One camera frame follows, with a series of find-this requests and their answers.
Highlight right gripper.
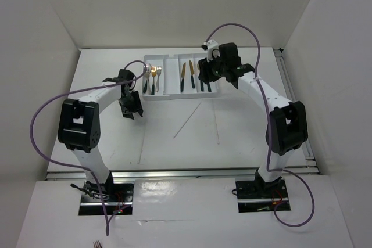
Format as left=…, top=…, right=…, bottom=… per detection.
left=198, top=52, right=228, bottom=84

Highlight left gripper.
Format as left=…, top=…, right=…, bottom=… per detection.
left=117, top=90, right=143, bottom=120

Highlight gold knife green handle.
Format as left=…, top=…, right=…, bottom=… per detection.
left=180, top=62, right=186, bottom=93
left=189, top=60, right=195, bottom=89

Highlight gold fork green handle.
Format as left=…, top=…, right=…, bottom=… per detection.
left=151, top=66, right=157, bottom=95
left=142, top=66, right=151, bottom=94

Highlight silver fork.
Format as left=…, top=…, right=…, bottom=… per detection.
left=142, top=64, right=152, bottom=95
left=155, top=66, right=162, bottom=92

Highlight white chopstick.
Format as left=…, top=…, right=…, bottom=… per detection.
left=172, top=101, right=202, bottom=139
left=213, top=101, right=220, bottom=145
left=137, top=134, right=145, bottom=165

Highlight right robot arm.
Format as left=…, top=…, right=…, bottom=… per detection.
left=198, top=40, right=308, bottom=197

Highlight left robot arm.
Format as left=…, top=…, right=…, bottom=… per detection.
left=58, top=69, right=144, bottom=201

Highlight white cutlery tray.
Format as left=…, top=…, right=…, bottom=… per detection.
left=142, top=53, right=219, bottom=101

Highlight copper fork tines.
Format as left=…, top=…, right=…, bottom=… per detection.
left=93, top=240, right=102, bottom=248

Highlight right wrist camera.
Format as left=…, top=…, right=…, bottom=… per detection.
left=201, top=39, right=219, bottom=60

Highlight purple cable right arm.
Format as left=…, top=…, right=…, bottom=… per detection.
left=205, top=23, right=317, bottom=227

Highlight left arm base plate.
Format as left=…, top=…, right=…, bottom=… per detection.
left=76, top=182, right=134, bottom=216

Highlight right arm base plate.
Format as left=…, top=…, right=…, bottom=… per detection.
left=231, top=179, right=291, bottom=213

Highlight aluminium rail frame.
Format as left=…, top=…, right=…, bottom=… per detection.
left=45, top=46, right=320, bottom=181

